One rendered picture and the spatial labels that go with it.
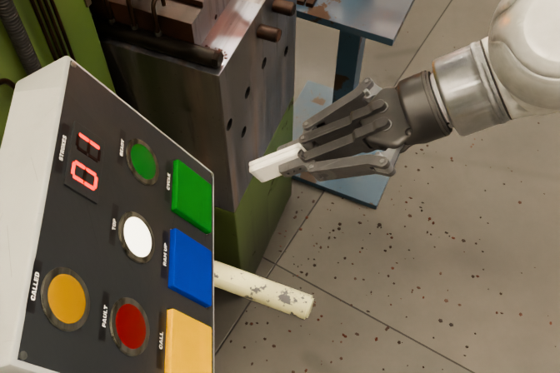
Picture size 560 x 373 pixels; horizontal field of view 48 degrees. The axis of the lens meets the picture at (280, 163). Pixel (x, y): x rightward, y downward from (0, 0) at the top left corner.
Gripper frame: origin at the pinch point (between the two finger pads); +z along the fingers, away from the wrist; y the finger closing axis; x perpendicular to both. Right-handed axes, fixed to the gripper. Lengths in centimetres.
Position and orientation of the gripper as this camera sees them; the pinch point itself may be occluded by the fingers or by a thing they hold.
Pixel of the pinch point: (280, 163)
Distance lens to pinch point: 76.1
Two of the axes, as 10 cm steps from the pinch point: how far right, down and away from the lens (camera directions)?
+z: -8.6, 3.3, 3.8
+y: -0.6, -8.1, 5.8
